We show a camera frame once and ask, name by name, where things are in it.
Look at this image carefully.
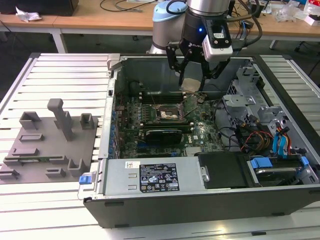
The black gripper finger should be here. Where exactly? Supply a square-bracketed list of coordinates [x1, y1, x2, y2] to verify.
[198, 57, 231, 90]
[165, 41, 191, 87]

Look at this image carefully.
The silver square CPU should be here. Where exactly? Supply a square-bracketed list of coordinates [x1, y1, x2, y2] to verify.
[181, 77, 201, 92]

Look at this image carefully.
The metal socket cover frame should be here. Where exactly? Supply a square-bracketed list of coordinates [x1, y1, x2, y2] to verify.
[179, 94, 202, 116]

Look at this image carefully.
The thin wire locking lever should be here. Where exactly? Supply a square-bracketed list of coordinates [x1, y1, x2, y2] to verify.
[148, 90, 159, 106]

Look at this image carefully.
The black CPU socket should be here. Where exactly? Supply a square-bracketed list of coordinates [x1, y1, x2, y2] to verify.
[156, 103, 185, 122]

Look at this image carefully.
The silver metal drive cage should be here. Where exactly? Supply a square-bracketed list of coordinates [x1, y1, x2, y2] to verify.
[221, 63, 292, 136]

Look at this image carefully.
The black RAM slot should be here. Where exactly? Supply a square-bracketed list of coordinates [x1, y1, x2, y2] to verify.
[141, 96, 187, 104]
[140, 91, 186, 99]
[142, 120, 190, 128]
[143, 124, 192, 134]

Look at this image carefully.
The black computer tower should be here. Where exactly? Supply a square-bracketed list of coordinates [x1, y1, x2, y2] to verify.
[226, 0, 236, 28]

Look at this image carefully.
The green motherboard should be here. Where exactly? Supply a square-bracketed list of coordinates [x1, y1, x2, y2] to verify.
[113, 93, 226, 160]

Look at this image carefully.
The small black open box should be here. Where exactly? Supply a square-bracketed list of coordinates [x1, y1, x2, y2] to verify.
[249, 3, 263, 18]

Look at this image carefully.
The silver chipset heatsink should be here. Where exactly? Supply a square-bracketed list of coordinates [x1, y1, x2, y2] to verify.
[186, 147, 202, 157]

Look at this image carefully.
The black graphics card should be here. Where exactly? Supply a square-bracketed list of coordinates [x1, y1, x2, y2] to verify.
[143, 128, 183, 146]

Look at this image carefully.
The black plastic shroud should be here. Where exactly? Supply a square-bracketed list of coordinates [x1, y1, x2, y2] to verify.
[194, 152, 251, 190]

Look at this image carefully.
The clear plastic bag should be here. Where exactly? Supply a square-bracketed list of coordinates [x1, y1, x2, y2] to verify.
[272, 1, 306, 23]

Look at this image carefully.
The hard disk blue carrier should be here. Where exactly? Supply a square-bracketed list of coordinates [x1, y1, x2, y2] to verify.
[247, 156, 310, 187]

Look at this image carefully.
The white red carton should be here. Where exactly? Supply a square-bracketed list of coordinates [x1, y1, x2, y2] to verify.
[303, 0, 320, 26]

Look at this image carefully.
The large black box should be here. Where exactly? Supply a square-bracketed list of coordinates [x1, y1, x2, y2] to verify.
[0, 0, 80, 17]

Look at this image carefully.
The silver power supply unit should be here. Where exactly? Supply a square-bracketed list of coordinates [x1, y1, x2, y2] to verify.
[103, 157, 210, 196]

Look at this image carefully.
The black open PC case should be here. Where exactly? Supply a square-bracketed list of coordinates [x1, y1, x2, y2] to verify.
[77, 53, 320, 229]

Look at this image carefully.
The crumpled white paper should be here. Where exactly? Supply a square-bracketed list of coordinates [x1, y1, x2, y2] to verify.
[15, 6, 42, 23]

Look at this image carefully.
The blue plastic latch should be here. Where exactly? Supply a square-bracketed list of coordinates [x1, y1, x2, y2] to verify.
[78, 174, 93, 186]

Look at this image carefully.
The grey plastic parts rack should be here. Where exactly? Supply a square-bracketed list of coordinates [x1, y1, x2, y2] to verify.
[0, 98, 98, 186]

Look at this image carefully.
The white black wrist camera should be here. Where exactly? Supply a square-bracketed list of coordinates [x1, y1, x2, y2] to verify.
[201, 18, 234, 62]

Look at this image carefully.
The blue network cable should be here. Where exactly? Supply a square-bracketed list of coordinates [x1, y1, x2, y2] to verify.
[233, 11, 251, 56]

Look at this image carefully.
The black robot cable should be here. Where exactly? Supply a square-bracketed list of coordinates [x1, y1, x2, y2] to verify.
[226, 0, 264, 51]

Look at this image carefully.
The red yellow power wire bundle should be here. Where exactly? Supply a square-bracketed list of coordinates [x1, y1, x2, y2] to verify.
[239, 124, 275, 152]

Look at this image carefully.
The wooden desk white frame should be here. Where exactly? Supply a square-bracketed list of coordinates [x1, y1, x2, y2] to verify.
[0, 0, 320, 55]

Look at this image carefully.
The blue flat data wire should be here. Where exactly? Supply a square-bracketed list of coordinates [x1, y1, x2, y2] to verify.
[272, 136, 282, 158]
[277, 127, 291, 157]

